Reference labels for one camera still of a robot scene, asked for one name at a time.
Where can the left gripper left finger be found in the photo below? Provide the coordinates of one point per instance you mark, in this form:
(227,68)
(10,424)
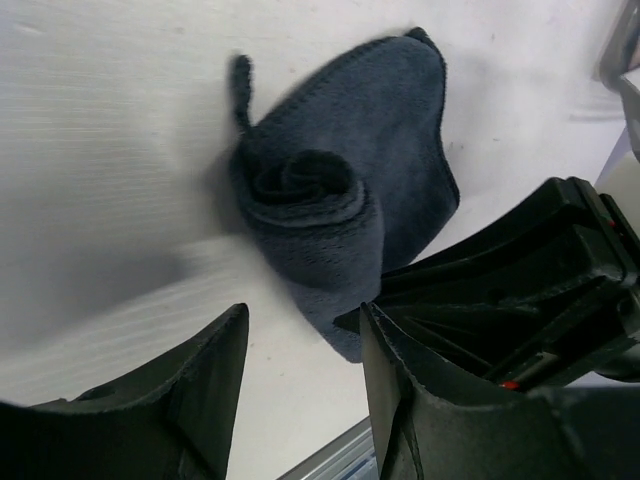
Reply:
(171,418)

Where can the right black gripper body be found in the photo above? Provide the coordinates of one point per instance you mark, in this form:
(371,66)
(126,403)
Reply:
(620,280)

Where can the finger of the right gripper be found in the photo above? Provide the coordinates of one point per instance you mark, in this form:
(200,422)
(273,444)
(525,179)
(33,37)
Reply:
(539,243)
(520,340)

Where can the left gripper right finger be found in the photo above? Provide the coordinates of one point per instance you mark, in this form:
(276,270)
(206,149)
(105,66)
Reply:
(431,419)

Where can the dark grey-blue towel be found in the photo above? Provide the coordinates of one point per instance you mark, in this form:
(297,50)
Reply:
(346,178)

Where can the clear grey plastic bin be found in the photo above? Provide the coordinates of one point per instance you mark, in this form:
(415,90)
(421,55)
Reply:
(618,68)

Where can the aluminium front rail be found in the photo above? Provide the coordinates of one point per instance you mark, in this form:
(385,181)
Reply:
(351,456)

